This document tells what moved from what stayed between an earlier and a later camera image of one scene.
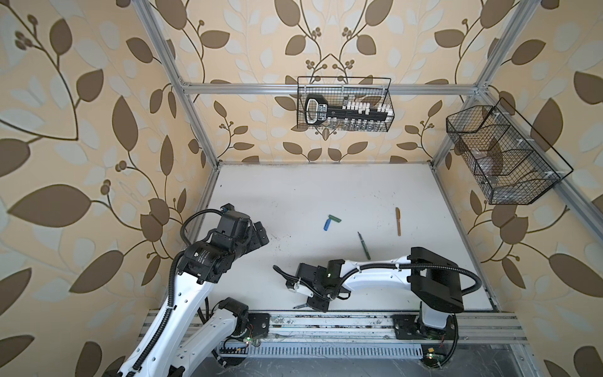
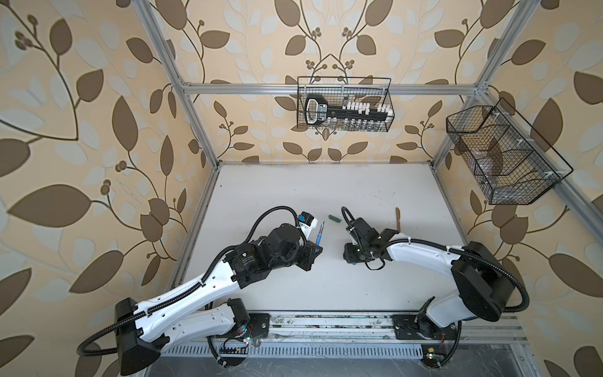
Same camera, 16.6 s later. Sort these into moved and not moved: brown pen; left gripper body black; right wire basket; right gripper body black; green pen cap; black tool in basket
Moved: right gripper body black; left gripper body black
Not moved: brown pen; right wire basket; green pen cap; black tool in basket
